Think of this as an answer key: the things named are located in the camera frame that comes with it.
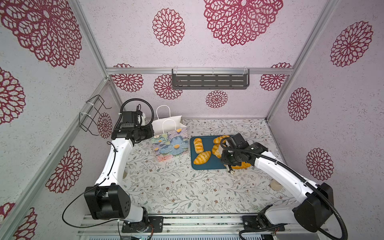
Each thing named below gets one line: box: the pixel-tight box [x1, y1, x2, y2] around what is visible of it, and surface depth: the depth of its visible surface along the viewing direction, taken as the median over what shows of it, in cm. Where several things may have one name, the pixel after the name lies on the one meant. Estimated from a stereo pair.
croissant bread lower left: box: [193, 151, 212, 165], surface depth 96 cm
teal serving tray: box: [190, 135, 227, 170], surface depth 99 cm
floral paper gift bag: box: [151, 105, 189, 163], surface depth 87 cm
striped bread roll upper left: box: [193, 137, 204, 154], surface depth 102 cm
